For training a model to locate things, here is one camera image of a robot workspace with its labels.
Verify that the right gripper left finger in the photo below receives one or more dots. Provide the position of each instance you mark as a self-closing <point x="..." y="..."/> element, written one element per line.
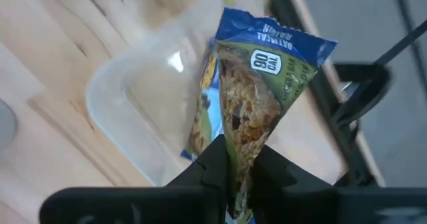
<point x="210" y="170"/>

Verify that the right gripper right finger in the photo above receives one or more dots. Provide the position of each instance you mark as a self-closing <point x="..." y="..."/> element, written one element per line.
<point x="287" y="190"/>

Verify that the blue oatmeal raisin granola bar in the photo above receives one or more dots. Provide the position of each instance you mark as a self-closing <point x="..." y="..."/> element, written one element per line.
<point x="208" y="117"/>
<point x="253" y="84"/>

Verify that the clear plastic container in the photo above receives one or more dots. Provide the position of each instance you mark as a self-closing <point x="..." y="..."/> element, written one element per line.
<point x="150" y="100"/>

